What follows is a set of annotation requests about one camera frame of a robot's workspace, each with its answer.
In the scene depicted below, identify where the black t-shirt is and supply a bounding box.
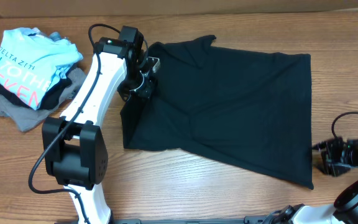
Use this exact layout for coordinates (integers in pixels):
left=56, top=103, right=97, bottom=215
left=121, top=35, right=313, bottom=188

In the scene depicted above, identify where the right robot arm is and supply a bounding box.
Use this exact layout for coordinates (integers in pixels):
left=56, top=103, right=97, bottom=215
left=262, top=138, right=358, bottom=223

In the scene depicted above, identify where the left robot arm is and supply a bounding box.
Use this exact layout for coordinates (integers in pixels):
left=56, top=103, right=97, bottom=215
left=28, top=26, right=160, bottom=223

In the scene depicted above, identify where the folded black shirt in stack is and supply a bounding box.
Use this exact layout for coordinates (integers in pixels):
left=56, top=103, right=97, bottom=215
left=0, top=65, right=72, bottom=110

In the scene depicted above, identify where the light blue printed t-shirt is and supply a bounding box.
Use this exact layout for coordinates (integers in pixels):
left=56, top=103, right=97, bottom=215
left=0, top=27, right=83, bottom=110

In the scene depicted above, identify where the folded grey shirt in stack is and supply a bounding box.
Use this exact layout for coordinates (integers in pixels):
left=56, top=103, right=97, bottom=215
left=0, top=31, right=91, bottom=133

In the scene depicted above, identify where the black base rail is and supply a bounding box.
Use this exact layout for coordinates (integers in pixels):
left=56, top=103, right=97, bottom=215
left=113, top=215, right=265, bottom=224

